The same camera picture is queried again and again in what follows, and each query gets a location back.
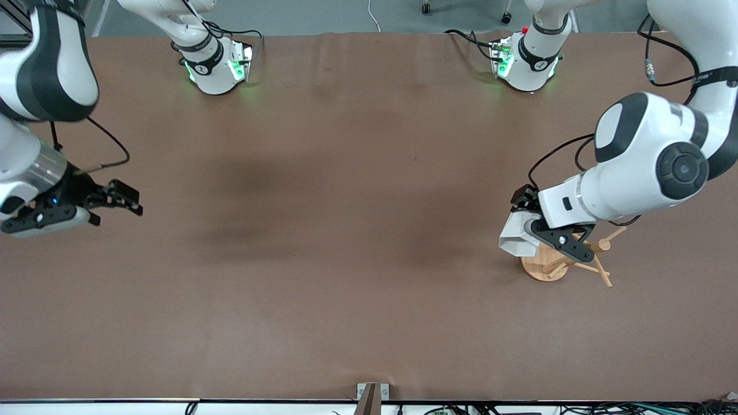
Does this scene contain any white faceted cup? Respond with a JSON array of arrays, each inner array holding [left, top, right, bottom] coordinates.
[[498, 210, 547, 259]]

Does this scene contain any wooden cup rack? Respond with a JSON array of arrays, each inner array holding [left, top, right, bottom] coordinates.
[[519, 226, 628, 288]]

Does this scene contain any metal table edge bracket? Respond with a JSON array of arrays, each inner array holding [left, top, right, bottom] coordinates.
[[356, 383, 390, 415]]

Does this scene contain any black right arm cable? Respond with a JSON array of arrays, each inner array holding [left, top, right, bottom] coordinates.
[[49, 115, 131, 175]]

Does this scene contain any aluminium frame profile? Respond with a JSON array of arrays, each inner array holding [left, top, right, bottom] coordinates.
[[0, 0, 35, 48]]

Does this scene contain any black left base cable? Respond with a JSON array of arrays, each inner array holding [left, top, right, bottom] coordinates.
[[444, 29, 499, 61]]

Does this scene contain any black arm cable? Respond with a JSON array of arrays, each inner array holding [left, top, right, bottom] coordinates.
[[528, 14, 701, 227], [49, 115, 131, 175]]

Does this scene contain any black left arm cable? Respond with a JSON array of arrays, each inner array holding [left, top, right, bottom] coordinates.
[[528, 14, 701, 227]]

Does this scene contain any black base cable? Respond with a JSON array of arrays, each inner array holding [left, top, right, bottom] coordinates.
[[444, 29, 499, 61], [208, 22, 266, 58]]

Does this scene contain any black right base cable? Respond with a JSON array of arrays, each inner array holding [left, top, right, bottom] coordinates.
[[208, 22, 266, 58]]

